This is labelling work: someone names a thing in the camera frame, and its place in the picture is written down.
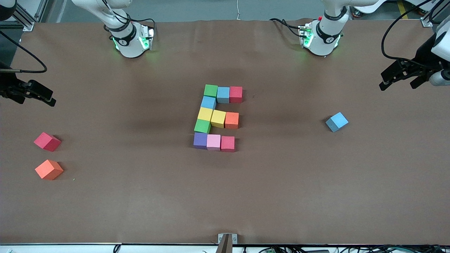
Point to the purple foam block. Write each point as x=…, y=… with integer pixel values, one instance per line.
x=200, y=140

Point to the pink foam block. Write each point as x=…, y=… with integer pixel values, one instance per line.
x=213, y=142

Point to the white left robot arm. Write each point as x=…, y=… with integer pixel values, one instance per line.
x=323, y=42

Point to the yellow foam block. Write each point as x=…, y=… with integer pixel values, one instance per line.
x=218, y=118
x=205, y=114

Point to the metal bracket with post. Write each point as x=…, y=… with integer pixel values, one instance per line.
x=226, y=244

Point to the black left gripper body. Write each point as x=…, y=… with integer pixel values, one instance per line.
x=423, y=55

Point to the green foam block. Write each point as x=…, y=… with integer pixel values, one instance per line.
x=202, y=126
x=210, y=90

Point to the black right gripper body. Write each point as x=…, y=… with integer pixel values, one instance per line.
x=7, y=86

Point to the red foam block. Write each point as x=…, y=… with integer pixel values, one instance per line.
x=46, y=142
x=227, y=143
x=236, y=94

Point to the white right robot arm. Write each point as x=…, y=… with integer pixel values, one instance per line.
x=130, y=45

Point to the orange foam block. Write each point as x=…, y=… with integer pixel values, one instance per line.
x=231, y=120
x=48, y=169

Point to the brown table cover sheet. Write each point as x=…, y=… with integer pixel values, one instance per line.
x=225, y=196

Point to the blue foam block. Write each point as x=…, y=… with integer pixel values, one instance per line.
x=336, y=122
x=208, y=102
x=223, y=95

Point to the aluminium frame post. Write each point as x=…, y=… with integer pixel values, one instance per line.
x=23, y=15
x=427, y=22

